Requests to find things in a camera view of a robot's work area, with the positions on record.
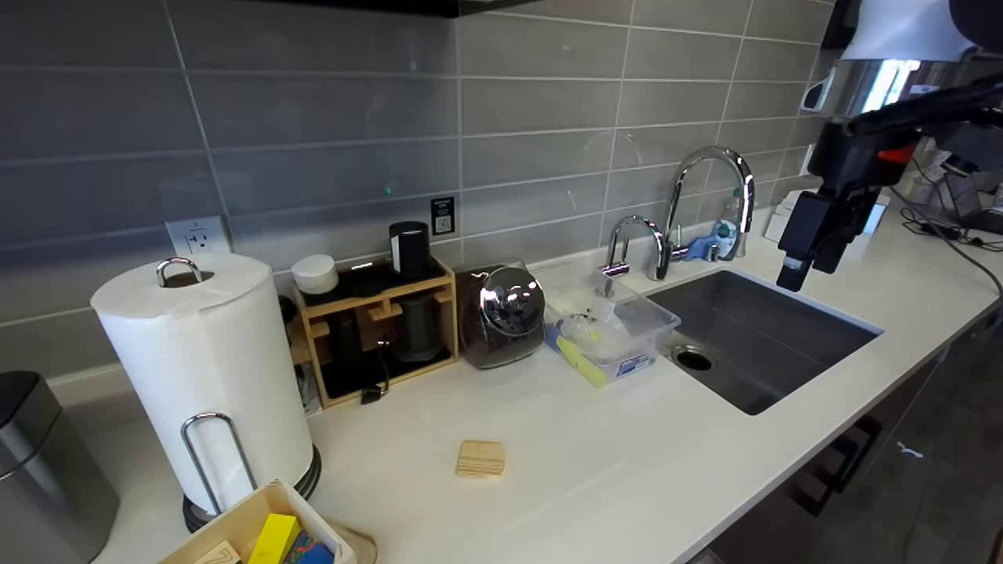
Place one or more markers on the black cylindrical canister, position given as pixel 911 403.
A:
pixel 408 247

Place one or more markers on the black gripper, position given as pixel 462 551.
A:
pixel 854 163

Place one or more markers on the small chrome faucet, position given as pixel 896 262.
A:
pixel 619 250

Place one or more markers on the white wall outlet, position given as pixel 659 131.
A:
pixel 200 235

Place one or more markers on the wooden organizer shelf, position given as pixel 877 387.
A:
pixel 373 329

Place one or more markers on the stainless steel sink basin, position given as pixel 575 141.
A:
pixel 748 342

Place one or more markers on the dark cabinet front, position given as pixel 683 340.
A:
pixel 928 494

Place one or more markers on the wooden toy block box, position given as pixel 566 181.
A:
pixel 266 528

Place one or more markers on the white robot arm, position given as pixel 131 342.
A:
pixel 961 118

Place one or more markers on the white round cup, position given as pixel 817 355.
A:
pixel 315 273

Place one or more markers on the black wall switch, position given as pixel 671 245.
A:
pixel 443 215

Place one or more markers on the blue dish brush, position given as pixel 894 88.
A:
pixel 717 245

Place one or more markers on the clear plastic sponge container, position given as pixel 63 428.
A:
pixel 610 337

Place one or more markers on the tall chrome main faucet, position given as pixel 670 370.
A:
pixel 731 185

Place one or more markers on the white paper towel roll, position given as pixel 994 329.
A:
pixel 208 358

